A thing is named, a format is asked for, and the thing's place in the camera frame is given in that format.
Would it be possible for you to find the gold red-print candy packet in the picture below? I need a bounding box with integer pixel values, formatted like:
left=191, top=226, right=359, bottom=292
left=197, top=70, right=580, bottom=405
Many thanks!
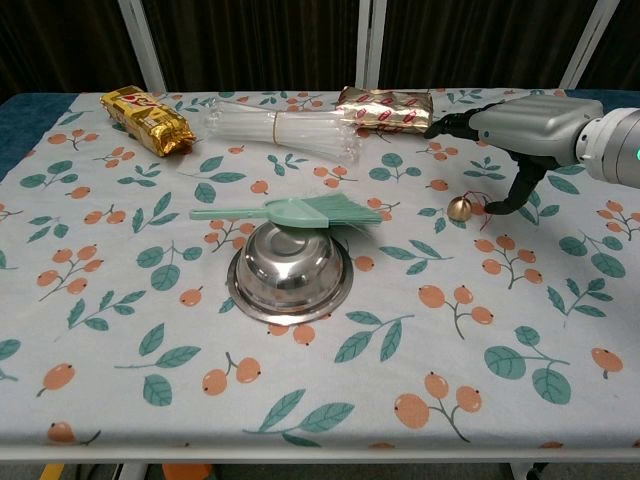
left=334, top=85, right=435, bottom=137

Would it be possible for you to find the dark pleated curtain panel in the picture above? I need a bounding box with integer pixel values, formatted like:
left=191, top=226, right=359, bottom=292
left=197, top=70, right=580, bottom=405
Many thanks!
left=0, top=0, right=147, bottom=97
left=142, top=0, right=362, bottom=94
left=579, top=0, right=640, bottom=92
left=378, top=0, right=599, bottom=92

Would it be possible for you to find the white partition frame post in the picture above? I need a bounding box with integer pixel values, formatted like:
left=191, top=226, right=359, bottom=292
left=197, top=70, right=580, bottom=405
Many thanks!
left=354, top=0, right=384, bottom=92
left=558, top=0, right=615, bottom=92
left=116, top=0, right=168, bottom=95

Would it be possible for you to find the gold snack bag red logo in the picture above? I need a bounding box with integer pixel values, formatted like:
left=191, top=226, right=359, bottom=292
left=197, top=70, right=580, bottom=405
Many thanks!
left=99, top=85, right=196, bottom=159

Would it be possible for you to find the upturned stainless steel bowl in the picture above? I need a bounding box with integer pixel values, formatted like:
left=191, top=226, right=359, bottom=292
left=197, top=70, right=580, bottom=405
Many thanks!
left=227, top=221, right=355, bottom=326

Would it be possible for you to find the teal brush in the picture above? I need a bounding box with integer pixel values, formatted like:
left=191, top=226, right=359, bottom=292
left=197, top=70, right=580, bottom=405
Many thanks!
left=189, top=198, right=335, bottom=232

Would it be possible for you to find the green mini brush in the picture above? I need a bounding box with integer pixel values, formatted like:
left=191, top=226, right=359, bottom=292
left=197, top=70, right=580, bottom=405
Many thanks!
left=307, top=193, right=386, bottom=230

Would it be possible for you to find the right white-black robot hand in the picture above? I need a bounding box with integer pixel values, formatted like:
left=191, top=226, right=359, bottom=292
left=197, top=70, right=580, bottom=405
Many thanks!
left=423, top=96, right=604, bottom=217

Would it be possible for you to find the floral printed tablecloth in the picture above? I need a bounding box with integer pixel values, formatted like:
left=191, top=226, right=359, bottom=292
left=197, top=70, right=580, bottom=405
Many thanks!
left=0, top=88, right=640, bottom=450

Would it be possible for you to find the clear plastic straw bundle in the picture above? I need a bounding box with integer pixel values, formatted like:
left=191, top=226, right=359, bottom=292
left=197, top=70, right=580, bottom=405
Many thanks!
left=205, top=99, right=364, bottom=165

